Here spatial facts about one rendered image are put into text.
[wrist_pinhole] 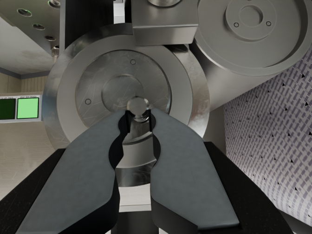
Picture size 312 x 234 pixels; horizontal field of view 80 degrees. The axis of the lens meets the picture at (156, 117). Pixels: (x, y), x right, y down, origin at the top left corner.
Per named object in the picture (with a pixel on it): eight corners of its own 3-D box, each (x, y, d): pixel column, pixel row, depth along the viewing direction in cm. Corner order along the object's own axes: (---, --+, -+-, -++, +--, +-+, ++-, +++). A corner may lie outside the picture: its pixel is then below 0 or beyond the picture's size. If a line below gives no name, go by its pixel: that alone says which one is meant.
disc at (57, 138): (199, 16, 18) (220, 178, 16) (198, 19, 18) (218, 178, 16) (40, 28, 17) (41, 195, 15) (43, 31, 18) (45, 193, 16)
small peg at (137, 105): (145, 92, 12) (152, 113, 11) (146, 101, 14) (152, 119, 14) (123, 99, 12) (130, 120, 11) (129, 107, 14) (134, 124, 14)
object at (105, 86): (126, 29, 15) (191, 95, 15) (129, 42, 17) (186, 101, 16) (53, 91, 14) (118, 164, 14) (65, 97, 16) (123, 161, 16)
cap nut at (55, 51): (61, 47, 49) (61, 63, 49) (68, 53, 53) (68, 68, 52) (48, 48, 49) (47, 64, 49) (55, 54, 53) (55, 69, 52)
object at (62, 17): (67, -105, 20) (64, 59, 18) (113, 28, 43) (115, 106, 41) (62, -105, 20) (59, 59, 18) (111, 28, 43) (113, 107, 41)
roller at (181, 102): (185, 29, 17) (201, 161, 15) (166, 97, 42) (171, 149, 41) (55, 38, 16) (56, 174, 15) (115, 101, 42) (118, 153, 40)
